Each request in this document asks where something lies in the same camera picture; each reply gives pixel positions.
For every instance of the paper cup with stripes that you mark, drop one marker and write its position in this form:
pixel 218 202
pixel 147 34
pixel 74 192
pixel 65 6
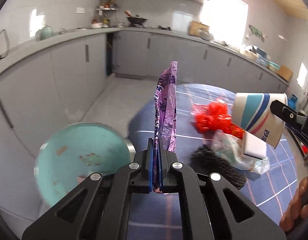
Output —
pixel 254 112

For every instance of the white sponge block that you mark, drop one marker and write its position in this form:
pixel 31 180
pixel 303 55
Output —
pixel 254 146

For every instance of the black wok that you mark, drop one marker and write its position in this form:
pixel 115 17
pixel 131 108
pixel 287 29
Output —
pixel 137 20

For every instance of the red foil packet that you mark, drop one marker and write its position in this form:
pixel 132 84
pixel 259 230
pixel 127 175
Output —
pixel 235 131

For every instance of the wall hook rack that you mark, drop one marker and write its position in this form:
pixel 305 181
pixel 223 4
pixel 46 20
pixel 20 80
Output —
pixel 256 31

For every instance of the blue plaid tablecloth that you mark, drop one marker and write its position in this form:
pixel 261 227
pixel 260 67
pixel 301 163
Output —
pixel 186 97

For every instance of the wooden cutting board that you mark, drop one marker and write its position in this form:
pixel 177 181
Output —
pixel 195 27

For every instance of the white wall socket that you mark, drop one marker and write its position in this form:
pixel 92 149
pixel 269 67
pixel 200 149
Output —
pixel 80 10

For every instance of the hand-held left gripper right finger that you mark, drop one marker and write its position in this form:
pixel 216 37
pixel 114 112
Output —
pixel 163 170

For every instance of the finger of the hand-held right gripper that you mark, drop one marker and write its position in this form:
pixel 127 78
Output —
pixel 290 116

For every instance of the black plastic mesh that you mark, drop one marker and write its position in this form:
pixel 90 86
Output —
pixel 214 165

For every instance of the red mesh net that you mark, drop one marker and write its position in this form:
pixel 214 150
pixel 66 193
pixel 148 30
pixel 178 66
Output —
pixel 215 117

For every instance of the person's right hand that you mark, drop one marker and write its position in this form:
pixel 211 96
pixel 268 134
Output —
pixel 292 205

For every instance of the grey kitchen cabinets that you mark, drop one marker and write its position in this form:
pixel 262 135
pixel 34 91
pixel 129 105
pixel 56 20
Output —
pixel 68 80

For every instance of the grey mixing bowl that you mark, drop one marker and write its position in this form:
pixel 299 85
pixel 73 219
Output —
pixel 207 35

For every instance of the stack of teal containers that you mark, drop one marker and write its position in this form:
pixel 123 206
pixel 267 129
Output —
pixel 269 63

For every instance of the red plastic bag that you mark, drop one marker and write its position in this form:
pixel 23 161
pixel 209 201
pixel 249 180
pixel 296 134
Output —
pixel 197 109

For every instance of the spice rack with bottles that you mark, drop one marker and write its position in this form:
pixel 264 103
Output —
pixel 107 8

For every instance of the clear plastic bag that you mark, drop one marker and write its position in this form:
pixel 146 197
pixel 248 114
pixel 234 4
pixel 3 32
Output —
pixel 229 153

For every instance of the purple foil wrapper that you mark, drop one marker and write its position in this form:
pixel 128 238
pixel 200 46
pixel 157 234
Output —
pixel 166 100

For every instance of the window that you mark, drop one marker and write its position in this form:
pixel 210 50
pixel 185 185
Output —
pixel 226 17

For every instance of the teal trash bin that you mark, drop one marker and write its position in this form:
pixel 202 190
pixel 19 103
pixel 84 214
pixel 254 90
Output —
pixel 76 150

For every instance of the white bowl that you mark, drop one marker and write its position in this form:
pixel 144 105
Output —
pixel 96 25

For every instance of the cardboard box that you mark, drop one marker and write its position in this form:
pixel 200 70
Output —
pixel 285 73

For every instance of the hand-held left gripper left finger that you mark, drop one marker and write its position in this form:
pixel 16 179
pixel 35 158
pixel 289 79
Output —
pixel 151 166

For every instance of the blue gas cylinder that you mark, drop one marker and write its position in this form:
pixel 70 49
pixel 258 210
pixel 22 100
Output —
pixel 293 102

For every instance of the green ceramic jar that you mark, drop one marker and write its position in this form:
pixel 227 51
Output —
pixel 45 33

